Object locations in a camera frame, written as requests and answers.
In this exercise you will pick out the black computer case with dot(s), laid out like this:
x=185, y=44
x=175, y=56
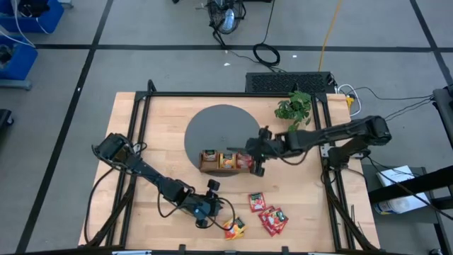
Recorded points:
x=283, y=83

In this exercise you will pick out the grey round mat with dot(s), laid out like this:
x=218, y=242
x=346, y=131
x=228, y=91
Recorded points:
x=219, y=124

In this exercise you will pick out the wooden tea box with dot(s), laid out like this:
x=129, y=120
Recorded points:
x=226, y=170

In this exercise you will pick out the black floor fan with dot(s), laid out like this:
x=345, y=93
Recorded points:
x=226, y=17

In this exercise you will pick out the beige tea packet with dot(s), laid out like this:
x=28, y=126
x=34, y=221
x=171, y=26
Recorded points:
x=210, y=155

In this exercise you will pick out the white printed box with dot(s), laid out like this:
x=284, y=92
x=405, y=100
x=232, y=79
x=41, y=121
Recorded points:
x=393, y=175

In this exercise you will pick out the black aluminium table frame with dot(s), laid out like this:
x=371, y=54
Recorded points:
x=230, y=94

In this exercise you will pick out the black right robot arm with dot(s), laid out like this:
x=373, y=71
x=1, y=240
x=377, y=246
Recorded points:
x=339, y=131

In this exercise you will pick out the black side cart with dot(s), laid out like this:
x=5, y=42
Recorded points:
x=417, y=184

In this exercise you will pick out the blue storage bin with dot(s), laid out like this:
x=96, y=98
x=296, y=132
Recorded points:
x=24, y=63
x=49, y=19

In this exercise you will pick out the green plant in white pot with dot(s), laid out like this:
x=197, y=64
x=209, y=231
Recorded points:
x=293, y=108

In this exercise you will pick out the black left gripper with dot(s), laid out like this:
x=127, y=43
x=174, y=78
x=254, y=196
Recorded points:
x=207, y=210

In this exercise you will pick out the yellow tea packet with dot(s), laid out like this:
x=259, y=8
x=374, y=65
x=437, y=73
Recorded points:
x=227, y=161
x=231, y=235
x=238, y=225

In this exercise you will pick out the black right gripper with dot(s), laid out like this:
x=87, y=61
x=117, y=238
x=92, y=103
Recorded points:
x=260, y=148

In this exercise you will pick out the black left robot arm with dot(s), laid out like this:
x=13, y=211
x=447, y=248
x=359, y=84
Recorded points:
x=155, y=178

